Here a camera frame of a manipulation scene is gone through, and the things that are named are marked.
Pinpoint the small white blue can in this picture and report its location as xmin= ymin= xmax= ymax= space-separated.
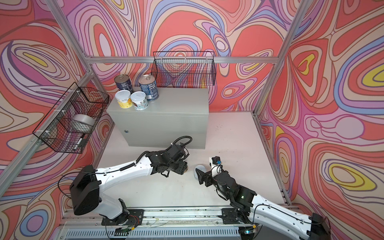
xmin=194 ymin=165 xmax=207 ymax=180

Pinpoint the tall light blue can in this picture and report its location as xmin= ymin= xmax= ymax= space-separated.
xmin=139 ymin=75 xmax=159 ymax=101

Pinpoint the small yellow can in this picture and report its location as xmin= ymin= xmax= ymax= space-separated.
xmin=115 ymin=90 xmax=133 ymax=109

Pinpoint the tall dark blue can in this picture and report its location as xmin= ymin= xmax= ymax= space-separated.
xmin=114 ymin=74 xmax=134 ymax=94

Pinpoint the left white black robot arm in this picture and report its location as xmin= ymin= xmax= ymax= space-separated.
xmin=69 ymin=136 xmax=193 ymax=228

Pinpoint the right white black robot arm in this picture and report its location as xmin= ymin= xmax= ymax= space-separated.
xmin=195 ymin=156 xmax=331 ymax=240

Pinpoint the grey metal cabinet box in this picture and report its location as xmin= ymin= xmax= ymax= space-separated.
xmin=107 ymin=88 xmax=209 ymax=149

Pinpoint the grey tape roll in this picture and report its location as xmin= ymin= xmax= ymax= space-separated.
xmin=71 ymin=114 xmax=95 ymax=134

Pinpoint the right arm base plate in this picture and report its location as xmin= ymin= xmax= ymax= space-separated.
xmin=218 ymin=208 xmax=257 ymax=225

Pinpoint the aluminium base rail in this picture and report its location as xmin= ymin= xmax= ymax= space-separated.
xmin=53 ymin=206 xmax=251 ymax=240

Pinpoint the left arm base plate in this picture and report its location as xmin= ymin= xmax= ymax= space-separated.
xmin=102 ymin=209 xmax=144 ymax=227

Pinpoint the back black wire basket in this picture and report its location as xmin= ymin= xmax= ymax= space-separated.
xmin=151 ymin=51 xmax=217 ymax=89

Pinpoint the black wire basket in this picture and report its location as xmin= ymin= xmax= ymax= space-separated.
xmin=33 ymin=83 xmax=110 ymax=154
xmin=151 ymin=51 xmax=217 ymax=89

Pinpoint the left black wire basket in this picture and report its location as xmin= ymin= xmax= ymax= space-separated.
xmin=33 ymin=83 xmax=110 ymax=154

